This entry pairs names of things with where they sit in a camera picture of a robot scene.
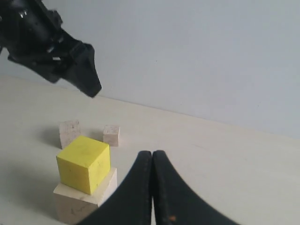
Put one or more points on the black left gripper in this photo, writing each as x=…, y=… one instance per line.
x=34, y=38

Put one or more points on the small wooden cube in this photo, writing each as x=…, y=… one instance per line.
x=111, y=135

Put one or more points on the yellow cube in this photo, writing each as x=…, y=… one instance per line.
x=84, y=163

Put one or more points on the medium wooden cube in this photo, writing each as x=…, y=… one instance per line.
x=68, y=131

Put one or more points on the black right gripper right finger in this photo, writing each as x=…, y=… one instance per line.
x=175, y=203

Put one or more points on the large wooden cube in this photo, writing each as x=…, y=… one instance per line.
x=72, y=205

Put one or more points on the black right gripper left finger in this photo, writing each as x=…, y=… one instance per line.
x=131, y=203

